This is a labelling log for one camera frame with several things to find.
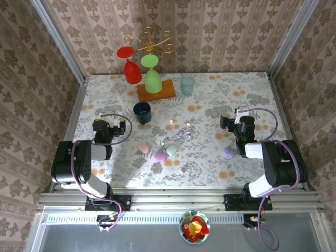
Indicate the black connector block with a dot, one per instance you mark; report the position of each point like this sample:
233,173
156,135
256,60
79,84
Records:
248,219
105,219

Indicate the aluminium table side rail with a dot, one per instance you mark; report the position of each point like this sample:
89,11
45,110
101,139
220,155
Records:
76,105
279,105

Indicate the red wine glass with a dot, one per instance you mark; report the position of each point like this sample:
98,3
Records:
132,73

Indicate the grey metal tray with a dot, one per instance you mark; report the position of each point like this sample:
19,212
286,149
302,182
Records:
105,241

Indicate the yellow wrapped candy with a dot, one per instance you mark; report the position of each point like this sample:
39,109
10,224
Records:
195,227

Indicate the aluminium corner post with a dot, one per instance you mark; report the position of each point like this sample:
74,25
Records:
291,39
60,39

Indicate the green wine glass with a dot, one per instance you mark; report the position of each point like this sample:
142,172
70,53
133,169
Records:
153,82

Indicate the floral tablecloth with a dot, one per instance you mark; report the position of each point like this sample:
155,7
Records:
199,162

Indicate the orchid earbud charging case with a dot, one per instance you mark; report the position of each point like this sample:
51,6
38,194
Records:
160,156

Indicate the dark blue cup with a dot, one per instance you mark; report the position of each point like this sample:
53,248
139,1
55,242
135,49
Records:
147,116

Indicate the lavender earbud charging case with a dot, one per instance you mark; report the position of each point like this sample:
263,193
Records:
228,153

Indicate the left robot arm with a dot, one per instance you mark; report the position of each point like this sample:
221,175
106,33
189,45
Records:
68,162

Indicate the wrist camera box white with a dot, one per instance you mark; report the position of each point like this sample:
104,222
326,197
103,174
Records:
238,116
113,123

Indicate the gold glass rack wooden base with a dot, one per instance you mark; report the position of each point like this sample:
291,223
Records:
165,90

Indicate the pink earbud charging case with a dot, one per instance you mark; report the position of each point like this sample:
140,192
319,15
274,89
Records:
143,148

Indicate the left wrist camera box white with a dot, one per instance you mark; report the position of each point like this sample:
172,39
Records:
113,123

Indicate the red candy wrapper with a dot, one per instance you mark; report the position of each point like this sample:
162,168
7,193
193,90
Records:
203,231

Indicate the floral rimmed plate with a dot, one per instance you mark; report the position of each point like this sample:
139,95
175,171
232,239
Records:
200,214

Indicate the mint green earbud charging case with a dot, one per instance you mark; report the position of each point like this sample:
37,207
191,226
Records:
172,150

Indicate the teal plastic tumbler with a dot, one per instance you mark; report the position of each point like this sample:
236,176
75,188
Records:
187,88

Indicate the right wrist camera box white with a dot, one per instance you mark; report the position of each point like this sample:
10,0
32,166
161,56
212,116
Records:
238,116

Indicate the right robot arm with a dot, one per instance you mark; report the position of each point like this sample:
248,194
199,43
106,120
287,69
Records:
283,162

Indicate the orchid earbud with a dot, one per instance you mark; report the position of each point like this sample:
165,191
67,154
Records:
182,171

